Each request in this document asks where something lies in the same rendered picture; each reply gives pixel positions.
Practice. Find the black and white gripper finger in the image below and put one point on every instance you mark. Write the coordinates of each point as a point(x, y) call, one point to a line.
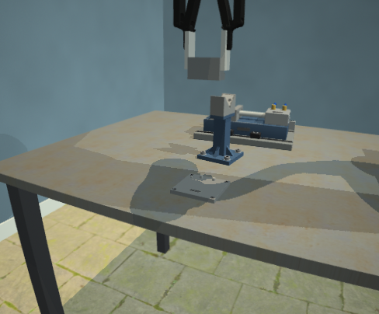
point(228, 27)
point(187, 26)

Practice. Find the grey rectangular block with slot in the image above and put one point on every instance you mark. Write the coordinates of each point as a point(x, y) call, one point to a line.
point(205, 69)

